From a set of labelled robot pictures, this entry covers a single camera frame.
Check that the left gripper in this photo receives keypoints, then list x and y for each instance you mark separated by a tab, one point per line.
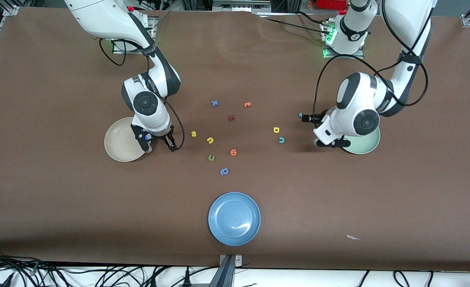
317	118

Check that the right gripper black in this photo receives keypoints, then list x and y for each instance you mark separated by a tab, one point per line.
164	136

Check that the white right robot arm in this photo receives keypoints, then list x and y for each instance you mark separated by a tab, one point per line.
99	16

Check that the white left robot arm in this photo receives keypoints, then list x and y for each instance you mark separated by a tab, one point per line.
406	24

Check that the beige plate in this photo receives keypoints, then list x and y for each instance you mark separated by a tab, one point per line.
117	139

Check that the green plate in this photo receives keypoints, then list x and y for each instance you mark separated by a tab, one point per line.
368	145

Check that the blue plate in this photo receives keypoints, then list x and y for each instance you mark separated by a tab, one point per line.
234	219

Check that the red box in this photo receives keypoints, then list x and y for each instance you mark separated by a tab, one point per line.
330	4

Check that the white paper scrap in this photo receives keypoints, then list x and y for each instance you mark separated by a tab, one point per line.
352	237

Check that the brown table cover sheet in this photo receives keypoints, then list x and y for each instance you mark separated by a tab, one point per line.
59	199

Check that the black power plug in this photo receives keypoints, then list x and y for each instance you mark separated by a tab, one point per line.
187	279

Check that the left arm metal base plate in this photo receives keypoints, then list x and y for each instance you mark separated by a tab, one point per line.
358	57

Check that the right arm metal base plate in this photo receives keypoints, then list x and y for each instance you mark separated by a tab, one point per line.
152	28

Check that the grey metal rail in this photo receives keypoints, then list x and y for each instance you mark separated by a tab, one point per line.
241	5

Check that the aluminium camera post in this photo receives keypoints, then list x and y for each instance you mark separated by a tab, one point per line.
225	275

